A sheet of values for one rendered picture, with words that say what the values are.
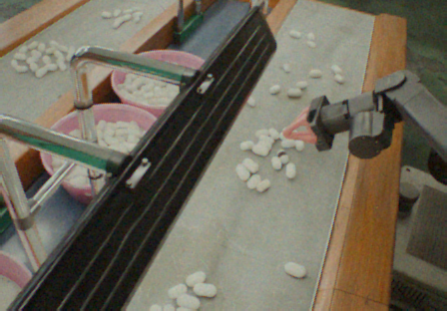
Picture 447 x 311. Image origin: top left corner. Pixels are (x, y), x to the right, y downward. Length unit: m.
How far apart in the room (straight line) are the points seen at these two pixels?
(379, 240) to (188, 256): 0.34
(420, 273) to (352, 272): 0.46
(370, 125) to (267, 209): 0.26
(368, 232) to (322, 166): 0.20
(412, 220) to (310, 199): 0.50
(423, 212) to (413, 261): 0.19
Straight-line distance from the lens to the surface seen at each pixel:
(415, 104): 0.71
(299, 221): 0.83
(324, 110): 0.81
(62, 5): 1.57
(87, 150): 0.38
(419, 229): 1.29
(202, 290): 0.70
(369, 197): 0.89
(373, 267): 0.78
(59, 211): 0.94
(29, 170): 0.98
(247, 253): 0.77
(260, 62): 0.61
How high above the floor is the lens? 1.37
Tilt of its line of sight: 41 degrees down
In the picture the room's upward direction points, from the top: 6 degrees clockwise
